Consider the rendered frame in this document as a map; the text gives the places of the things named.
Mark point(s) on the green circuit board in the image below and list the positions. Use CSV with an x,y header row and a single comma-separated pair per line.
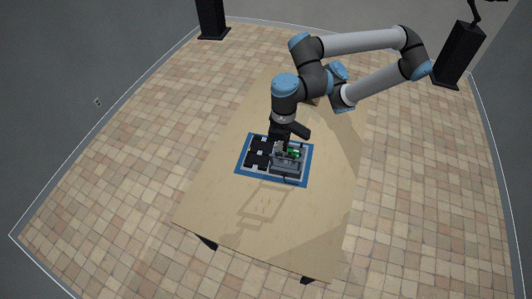
x,y
293,152

